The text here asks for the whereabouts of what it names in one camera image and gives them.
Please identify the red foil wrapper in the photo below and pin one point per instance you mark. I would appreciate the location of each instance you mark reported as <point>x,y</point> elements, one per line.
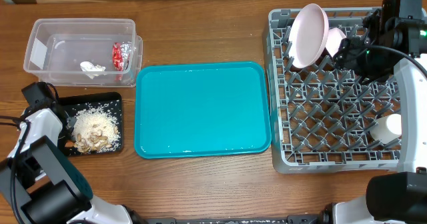
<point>121,52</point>

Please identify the pink plate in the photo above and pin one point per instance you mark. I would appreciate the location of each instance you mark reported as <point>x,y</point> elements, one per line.
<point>308,36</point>

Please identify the rice and food scraps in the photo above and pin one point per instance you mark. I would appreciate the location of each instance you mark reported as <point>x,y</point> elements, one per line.
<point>96,130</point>

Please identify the white tissue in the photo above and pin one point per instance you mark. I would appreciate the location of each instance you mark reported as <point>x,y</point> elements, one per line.
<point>89,67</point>

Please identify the pink bowl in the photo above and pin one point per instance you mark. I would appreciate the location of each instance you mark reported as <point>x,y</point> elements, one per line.
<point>335,36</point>

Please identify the orange carrot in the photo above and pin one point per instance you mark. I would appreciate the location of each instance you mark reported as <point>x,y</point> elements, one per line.
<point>69,144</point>

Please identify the small white cup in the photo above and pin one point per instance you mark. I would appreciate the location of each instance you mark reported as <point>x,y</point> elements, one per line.
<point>387,128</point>

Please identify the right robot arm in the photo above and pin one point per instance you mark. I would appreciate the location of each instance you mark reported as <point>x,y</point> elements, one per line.
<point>394,45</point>

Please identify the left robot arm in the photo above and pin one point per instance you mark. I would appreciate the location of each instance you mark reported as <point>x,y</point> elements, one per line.
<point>38,181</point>

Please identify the grey dishwasher rack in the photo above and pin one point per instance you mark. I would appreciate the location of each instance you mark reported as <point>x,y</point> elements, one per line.
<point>320,115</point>

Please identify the teal serving tray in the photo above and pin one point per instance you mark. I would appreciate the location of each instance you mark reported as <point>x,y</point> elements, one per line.
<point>201,110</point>

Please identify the black tray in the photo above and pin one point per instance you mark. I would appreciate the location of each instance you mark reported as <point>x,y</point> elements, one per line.
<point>111,100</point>

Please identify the clear plastic bin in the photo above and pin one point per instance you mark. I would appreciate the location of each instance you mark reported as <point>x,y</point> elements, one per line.
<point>56,47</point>

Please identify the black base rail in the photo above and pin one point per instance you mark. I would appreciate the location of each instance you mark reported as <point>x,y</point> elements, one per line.
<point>291,219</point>

